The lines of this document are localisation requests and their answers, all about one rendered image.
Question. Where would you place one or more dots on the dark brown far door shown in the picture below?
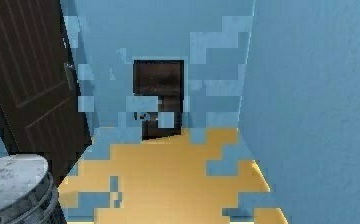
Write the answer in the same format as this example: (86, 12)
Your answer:
(161, 86)

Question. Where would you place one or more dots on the dark brown room door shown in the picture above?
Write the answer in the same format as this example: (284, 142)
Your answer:
(31, 83)

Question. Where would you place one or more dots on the grey round bin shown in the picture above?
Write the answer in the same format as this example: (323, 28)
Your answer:
(16, 190)

